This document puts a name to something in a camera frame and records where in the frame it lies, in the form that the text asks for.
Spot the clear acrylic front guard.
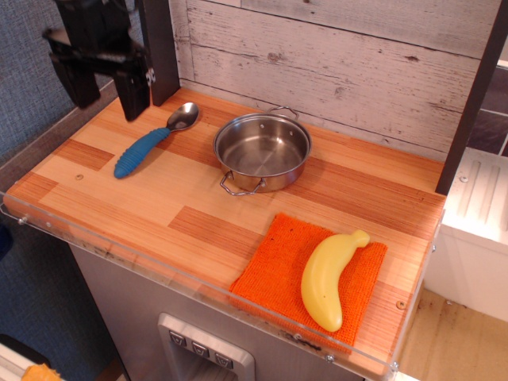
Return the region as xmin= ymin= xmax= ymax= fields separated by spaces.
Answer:
xmin=5 ymin=185 xmax=445 ymax=379

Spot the small steel pot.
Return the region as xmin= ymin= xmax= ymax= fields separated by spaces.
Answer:
xmin=214 ymin=106 xmax=312 ymax=196

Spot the orange object bottom left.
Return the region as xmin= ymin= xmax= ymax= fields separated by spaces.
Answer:
xmin=21 ymin=364 xmax=62 ymax=381

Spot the orange knitted cloth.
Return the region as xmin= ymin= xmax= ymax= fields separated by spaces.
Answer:
xmin=229 ymin=214 xmax=388 ymax=355

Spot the dark left upright post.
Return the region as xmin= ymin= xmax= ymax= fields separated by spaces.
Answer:
xmin=138 ymin=0 xmax=180 ymax=106

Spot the blue handled metal spoon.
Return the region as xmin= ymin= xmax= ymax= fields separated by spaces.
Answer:
xmin=114 ymin=102 xmax=199 ymax=179

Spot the grey cabinet with dispenser panel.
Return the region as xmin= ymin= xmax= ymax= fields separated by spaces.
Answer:
xmin=71 ymin=246 xmax=387 ymax=380

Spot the dark upright post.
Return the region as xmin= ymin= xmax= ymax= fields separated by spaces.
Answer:
xmin=435 ymin=0 xmax=507 ymax=195
xmin=138 ymin=0 xmax=180 ymax=106

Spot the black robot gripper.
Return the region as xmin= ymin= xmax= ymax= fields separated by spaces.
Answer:
xmin=43 ymin=1 xmax=154 ymax=121

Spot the yellow plastic banana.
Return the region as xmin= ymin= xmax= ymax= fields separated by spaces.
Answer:
xmin=301 ymin=230 xmax=370 ymax=333

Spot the dark right upright post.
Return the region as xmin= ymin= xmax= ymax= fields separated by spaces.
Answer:
xmin=435 ymin=0 xmax=507 ymax=195

